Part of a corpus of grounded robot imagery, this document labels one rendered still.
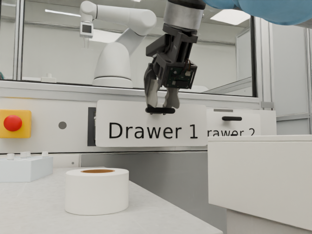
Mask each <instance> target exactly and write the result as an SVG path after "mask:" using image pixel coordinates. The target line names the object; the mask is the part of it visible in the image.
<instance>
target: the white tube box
mask: <svg viewBox="0 0 312 234"><path fill-rule="evenodd" d="M52 173H53V156H48V157H46V158H42V157H41V156H31V157H30V158H27V159H20V156H15V157H14V161H7V158H0V182H32V181H34V180H37V179H40V178H42V177H44V176H47V175H50V174H52Z"/></svg>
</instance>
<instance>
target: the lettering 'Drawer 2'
mask: <svg viewBox="0 0 312 234"><path fill-rule="evenodd" d="M249 130H253V133H252V135H253V134H254V129H253V128H250V129H249ZM210 131H212V130H210ZM210 131H209V130H208V136H209V132H210ZM215 131H217V130H214V132H215ZM217 132H218V131H217ZM234 132H236V133H237V135H238V132H237V131H236V130H234V131H233V132H232V134H233V133H234ZM242 132H244V131H240V136H241V133H242ZM225 134H226V135H227V131H226V130H225V133H224V136H225ZM215 135H218V137H219V132H218V133H215V134H213V136H215ZM227 136H228V135H227Z"/></svg>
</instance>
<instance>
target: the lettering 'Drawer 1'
mask: <svg viewBox="0 0 312 234"><path fill-rule="evenodd" d="M112 124H116V125H118V126H119V127H120V134H119V135H118V136H111V126H112ZM191 126H193V137H190V138H198V137H195V124H192V125H190V127H191ZM130 128H133V127H129V128H128V127H126V138H128V130H129V129H130ZM137 128H140V129H142V131H137V132H135V138H138V139H139V138H141V137H142V138H144V131H143V128H142V127H136V129H137ZM147 129H148V133H149V138H152V136H153V132H154V131H155V135H156V138H159V133H160V129H161V127H159V130H158V134H157V133H156V129H155V127H153V129H152V133H151V135H150V130H149V127H147ZM166 129H170V130H171V132H165V131H166ZM179 129H182V128H181V127H180V128H176V138H177V132H178V130H179ZM122 132H123V129H122V126H121V125H120V124H118V123H110V137H109V138H118V137H120V136H121V135H122ZM137 133H142V135H141V136H140V137H137ZM165 133H173V131H172V129H171V128H170V127H167V128H165V129H164V131H163V135H164V137H165V138H168V139H170V138H172V136H171V137H167V136H166V135H165Z"/></svg>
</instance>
